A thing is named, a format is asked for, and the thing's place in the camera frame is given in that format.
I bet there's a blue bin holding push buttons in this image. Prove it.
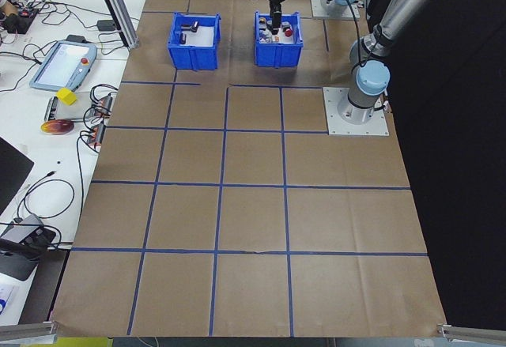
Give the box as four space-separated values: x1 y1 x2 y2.
253 10 305 69

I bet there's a blue bin holding black parts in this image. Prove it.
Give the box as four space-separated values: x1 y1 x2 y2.
167 11 222 73

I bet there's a grey blue teach pendant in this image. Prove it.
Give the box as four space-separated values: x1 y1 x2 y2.
28 40 99 92

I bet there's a yellow cube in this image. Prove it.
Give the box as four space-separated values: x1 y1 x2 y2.
55 88 77 107

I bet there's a silver metal device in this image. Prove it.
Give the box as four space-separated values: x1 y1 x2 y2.
42 96 61 123

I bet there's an orange red round disc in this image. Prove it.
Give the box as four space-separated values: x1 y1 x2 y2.
40 120 76 136

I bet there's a black red electronics board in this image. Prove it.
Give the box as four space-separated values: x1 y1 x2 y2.
4 5 40 35

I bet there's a white side desk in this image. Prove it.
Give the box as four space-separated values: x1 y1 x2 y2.
0 0 156 326

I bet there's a black laptop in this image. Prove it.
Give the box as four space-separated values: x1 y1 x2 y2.
0 136 36 216

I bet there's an aluminium extrusion bar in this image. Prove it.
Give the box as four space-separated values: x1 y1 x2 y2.
436 322 506 347
0 320 59 347

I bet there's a white blue paper sheet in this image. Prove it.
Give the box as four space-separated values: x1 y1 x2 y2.
0 283 21 317

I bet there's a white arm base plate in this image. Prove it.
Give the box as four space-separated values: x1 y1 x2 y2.
311 0 372 19
323 86 391 137

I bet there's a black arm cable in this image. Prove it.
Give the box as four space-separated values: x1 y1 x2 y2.
326 0 391 72

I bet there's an aluminium frame post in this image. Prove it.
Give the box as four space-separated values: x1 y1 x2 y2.
89 0 141 51

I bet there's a black frame cover cloth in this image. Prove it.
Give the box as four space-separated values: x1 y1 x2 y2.
365 0 506 329

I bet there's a black adapter cable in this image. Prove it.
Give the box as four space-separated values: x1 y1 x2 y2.
47 128 93 251

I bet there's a black looped desk cable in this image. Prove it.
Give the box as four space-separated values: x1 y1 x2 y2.
14 170 77 225

